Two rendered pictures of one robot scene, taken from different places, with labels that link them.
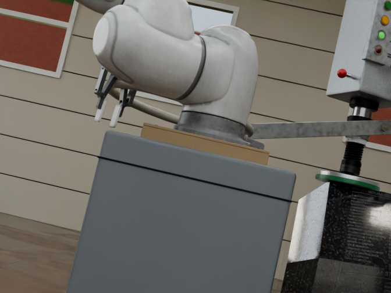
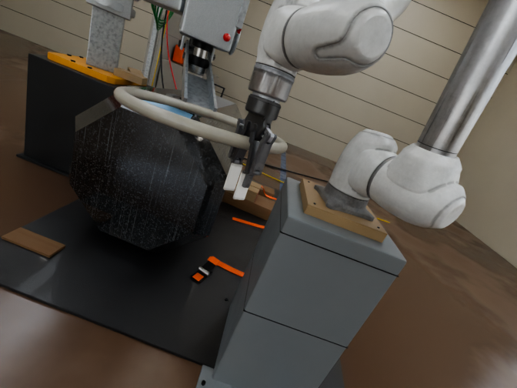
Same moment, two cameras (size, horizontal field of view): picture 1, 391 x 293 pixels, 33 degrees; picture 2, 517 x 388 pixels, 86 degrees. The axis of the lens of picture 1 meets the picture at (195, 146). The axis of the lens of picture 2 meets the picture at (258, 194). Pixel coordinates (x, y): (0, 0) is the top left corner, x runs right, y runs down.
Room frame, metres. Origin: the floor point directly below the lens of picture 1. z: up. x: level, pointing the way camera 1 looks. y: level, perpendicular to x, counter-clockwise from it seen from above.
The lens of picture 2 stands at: (1.93, 0.89, 1.13)
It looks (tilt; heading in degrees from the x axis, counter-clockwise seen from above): 21 degrees down; 263
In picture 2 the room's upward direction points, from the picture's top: 22 degrees clockwise
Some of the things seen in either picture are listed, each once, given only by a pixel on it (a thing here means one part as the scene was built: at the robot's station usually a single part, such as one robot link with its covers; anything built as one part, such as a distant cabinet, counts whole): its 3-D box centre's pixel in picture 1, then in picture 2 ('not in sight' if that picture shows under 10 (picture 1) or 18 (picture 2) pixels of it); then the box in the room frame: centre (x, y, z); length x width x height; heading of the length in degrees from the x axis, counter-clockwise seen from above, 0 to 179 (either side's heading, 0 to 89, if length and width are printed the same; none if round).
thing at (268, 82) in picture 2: not in sight; (270, 85); (1.91, 0.25, 1.12); 0.09 x 0.09 x 0.06
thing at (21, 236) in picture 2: not in sight; (34, 242); (2.74, -0.26, 0.02); 0.25 x 0.10 x 0.01; 173
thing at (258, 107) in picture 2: not in sight; (258, 118); (1.91, 0.26, 1.05); 0.08 x 0.07 x 0.09; 124
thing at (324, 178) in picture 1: (347, 180); not in sight; (2.25, -0.54, 0.89); 0.22 x 0.22 x 0.04
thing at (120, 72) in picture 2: not in sight; (131, 76); (2.84, -1.25, 0.81); 0.20 x 0.10 x 0.05; 1
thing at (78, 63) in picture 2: not in sight; (101, 69); (3.08, -1.33, 0.76); 0.49 x 0.49 x 0.05; 83
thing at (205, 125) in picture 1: (218, 134); (343, 194); (1.52, -0.05, 0.86); 0.22 x 0.18 x 0.06; 96
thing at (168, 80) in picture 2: not in sight; (188, 93); (3.13, -4.32, 0.43); 1.30 x 0.62 x 0.86; 86
